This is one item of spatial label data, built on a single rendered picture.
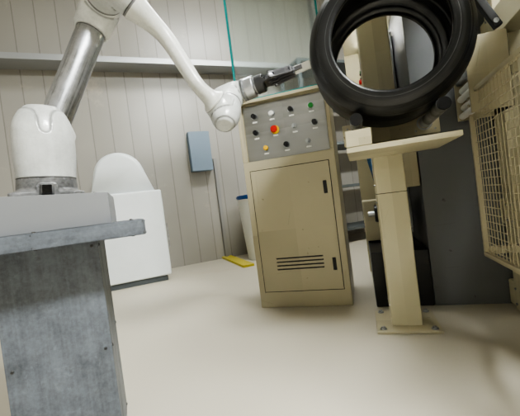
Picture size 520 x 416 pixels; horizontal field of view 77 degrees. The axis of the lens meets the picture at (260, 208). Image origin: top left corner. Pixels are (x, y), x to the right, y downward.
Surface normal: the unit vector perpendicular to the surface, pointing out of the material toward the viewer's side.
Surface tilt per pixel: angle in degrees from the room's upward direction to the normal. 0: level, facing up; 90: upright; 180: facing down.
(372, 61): 90
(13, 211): 90
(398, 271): 90
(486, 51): 90
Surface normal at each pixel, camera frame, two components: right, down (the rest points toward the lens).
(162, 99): 0.37, -0.03
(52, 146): 0.74, -0.07
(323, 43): -0.46, 0.06
